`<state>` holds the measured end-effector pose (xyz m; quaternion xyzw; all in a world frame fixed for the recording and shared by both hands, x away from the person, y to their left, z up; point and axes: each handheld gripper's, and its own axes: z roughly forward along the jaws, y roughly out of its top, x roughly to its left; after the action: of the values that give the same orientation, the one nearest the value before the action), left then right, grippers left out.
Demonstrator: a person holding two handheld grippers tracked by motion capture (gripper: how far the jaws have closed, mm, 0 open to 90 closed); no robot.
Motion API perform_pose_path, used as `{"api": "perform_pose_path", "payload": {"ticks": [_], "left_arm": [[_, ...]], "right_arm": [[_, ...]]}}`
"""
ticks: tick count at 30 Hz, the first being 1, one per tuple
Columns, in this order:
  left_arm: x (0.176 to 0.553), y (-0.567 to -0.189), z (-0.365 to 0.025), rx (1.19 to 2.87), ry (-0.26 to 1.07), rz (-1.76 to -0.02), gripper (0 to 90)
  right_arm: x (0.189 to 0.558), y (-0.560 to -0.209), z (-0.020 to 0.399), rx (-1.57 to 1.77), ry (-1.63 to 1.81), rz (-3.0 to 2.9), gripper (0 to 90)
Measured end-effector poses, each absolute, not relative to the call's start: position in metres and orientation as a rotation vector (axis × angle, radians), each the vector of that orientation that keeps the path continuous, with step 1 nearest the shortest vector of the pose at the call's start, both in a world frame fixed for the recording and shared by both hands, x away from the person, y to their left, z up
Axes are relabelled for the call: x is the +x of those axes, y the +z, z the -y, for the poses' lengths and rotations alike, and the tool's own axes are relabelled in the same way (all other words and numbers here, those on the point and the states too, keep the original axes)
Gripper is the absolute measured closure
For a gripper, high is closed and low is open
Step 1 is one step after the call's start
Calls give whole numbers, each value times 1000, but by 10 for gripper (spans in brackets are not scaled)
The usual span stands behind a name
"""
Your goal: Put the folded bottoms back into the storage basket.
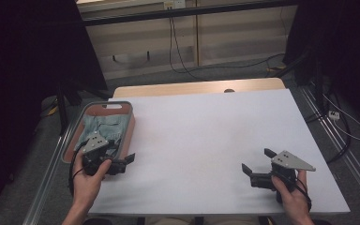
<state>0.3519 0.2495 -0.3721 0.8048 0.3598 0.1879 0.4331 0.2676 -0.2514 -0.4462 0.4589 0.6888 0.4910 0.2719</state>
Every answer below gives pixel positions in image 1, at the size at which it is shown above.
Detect short black hanging cable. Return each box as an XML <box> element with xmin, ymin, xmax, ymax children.
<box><xmin>168</xmin><ymin>17</ymin><xmax>201</xmax><ymax>81</ymax></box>

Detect light blue denim shorts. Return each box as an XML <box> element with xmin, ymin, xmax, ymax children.
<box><xmin>73</xmin><ymin>113</ymin><xmax>131</xmax><ymax>158</ymax></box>

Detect person's left hand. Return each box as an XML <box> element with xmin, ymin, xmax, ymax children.
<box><xmin>70</xmin><ymin>153</ymin><xmax>113</xmax><ymax>204</ymax></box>

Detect white table mat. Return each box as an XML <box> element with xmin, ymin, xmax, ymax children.
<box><xmin>87</xmin><ymin>88</ymin><xmax>351</xmax><ymax>217</ymax></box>

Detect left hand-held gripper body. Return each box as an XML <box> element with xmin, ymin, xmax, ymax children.
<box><xmin>81</xmin><ymin>130</ymin><xmax>128</xmax><ymax>176</ymax></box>

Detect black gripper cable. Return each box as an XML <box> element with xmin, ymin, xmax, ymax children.
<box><xmin>270</xmin><ymin>170</ymin><xmax>313</xmax><ymax>214</ymax></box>
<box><xmin>67</xmin><ymin>142</ymin><xmax>89</xmax><ymax>197</ymax></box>

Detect black curtain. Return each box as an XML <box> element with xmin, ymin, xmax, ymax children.
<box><xmin>0</xmin><ymin>0</ymin><xmax>110</xmax><ymax>217</ymax></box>
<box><xmin>282</xmin><ymin>0</ymin><xmax>360</xmax><ymax>134</ymax></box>

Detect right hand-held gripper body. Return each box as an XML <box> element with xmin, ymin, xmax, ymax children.
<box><xmin>248</xmin><ymin>150</ymin><xmax>317</xmax><ymax>204</ymax></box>

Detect pink basket with grey rim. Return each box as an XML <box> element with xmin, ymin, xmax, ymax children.
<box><xmin>60</xmin><ymin>100</ymin><xmax>136</xmax><ymax>173</ymax></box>

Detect long black floor cable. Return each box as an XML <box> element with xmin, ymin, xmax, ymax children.
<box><xmin>171</xmin><ymin>17</ymin><xmax>287</xmax><ymax>71</ymax></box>

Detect white wall outlet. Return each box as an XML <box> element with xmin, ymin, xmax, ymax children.
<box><xmin>163</xmin><ymin>0</ymin><xmax>188</xmax><ymax>10</ymax></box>

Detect black tripod stand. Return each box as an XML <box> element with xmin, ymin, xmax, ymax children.
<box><xmin>55</xmin><ymin>78</ymin><xmax>111</xmax><ymax>136</ymax></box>

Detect wooden table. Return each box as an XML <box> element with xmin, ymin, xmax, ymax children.
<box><xmin>112</xmin><ymin>77</ymin><xmax>287</xmax><ymax>98</ymax></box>

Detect aluminium floor rail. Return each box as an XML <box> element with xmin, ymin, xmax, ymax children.
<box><xmin>22</xmin><ymin>123</ymin><xmax>78</xmax><ymax>225</ymax></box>
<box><xmin>297</xmin><ymin>84</ymin><xmax>360</xmax><ymax>205</ymax></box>

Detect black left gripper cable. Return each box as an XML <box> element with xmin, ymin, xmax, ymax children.
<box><xmin>67</xmin><ymin>142</ymin><xmax>89</xmax><ymax>197</ymax></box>

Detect person's right hand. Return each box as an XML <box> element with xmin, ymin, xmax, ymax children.
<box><xmin>270</xmin><ymin>170</ymin><xmax>312</xmax><ymax>225</ymax></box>

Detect thick black floor cable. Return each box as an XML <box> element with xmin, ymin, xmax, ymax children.
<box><xmin>304</xmin><ymin>90</ymin><xmax>353</xmax><ymax>165</ymax></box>

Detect black horizontal bar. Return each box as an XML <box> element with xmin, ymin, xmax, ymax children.
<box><xmin>82</xmin><ymin>0</ymin><xmax>302</xmax><ymax>28</ymax></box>

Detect white power plug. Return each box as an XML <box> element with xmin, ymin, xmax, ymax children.
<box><xmin>327</xmin><ymin>110</ymin><xmax>341</xmax><ymax>122</ymax></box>

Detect white floor cable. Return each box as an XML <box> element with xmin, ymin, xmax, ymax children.
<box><xmin>322</xmin><ymin>93</ymin><xmax>360</xmax><ymax>142</ymax></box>

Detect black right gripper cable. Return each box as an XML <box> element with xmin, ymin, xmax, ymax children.
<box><xmin>270</xmin><ymin>170</ymin><xmax>313</xmax><ymax>214</ymax></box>

